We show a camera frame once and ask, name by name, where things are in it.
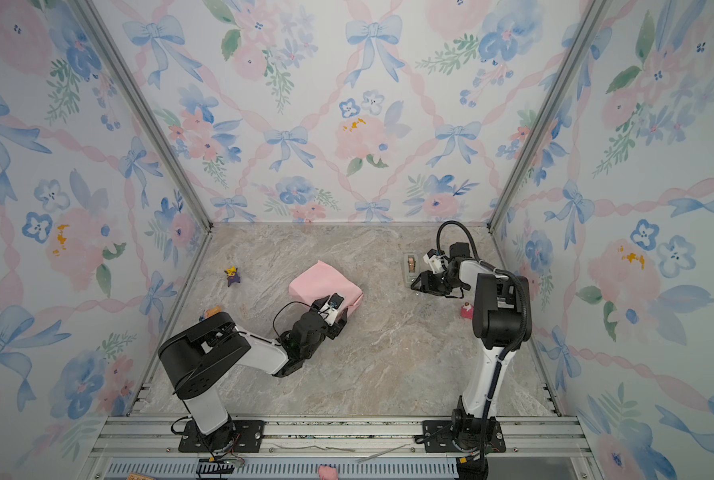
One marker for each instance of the pink object on rail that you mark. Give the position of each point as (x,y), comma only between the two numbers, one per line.
(326,472)

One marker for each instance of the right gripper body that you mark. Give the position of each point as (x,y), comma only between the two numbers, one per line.
(443,286)

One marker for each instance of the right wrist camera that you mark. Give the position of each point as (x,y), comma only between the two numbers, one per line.
(436,261)

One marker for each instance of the aluminium rail frame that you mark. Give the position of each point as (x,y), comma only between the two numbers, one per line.
(289,447)

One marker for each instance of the pink red toy figure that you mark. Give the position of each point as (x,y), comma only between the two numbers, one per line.
(467,311)

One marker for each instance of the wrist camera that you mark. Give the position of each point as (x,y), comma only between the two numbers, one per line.
(334,311)
(436,261)

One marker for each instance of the yellow purple toy figure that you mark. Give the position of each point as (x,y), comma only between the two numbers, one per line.
(232,276)

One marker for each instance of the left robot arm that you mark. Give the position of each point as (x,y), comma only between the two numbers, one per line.
(198,357)

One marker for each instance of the purple wrapping paper sheet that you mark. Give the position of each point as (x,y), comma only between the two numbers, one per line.
(323,280)

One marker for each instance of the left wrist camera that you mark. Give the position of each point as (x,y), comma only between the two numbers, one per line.
(334,311)

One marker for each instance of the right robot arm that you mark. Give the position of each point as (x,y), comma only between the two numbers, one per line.
(501,322)

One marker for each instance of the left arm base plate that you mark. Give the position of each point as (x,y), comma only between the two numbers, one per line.
(244,436)

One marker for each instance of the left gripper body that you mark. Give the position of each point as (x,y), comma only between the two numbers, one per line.
(326,332)

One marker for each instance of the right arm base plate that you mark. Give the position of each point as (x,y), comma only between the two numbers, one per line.
(441,436)

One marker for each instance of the orange toy figure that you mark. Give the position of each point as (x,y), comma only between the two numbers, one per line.
(210,312)

